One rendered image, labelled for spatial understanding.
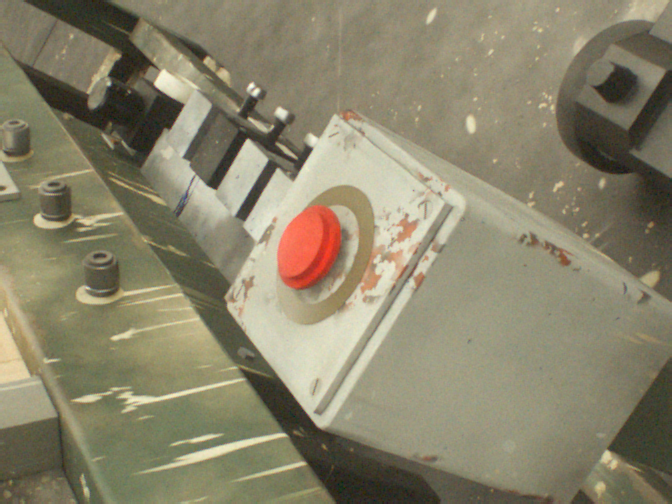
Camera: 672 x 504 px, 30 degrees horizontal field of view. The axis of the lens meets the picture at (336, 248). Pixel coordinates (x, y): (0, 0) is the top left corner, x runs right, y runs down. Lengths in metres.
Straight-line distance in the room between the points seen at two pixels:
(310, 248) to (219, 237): 0.48
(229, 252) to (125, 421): 0.27
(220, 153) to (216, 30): 1.83
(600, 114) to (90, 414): 0.91
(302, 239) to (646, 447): 0.25
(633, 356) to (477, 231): 0.13
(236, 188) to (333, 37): 1.48
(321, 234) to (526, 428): 0.14
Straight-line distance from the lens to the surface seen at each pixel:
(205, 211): 1.06
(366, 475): 1.44
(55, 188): 1.00
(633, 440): 0.70
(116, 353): 0.84
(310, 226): 0.56
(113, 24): 2.81
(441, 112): 2.09
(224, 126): 1.04
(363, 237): 0.55
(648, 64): 1.52
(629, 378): 0.63
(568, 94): 1.61
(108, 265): 0.89
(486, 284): 0.54
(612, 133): 1.52
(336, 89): 2.36
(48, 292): 0.91
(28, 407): 0.81
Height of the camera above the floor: 1.26
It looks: 36 degrees down
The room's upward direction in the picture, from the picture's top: 66 degrees counter-clockwise
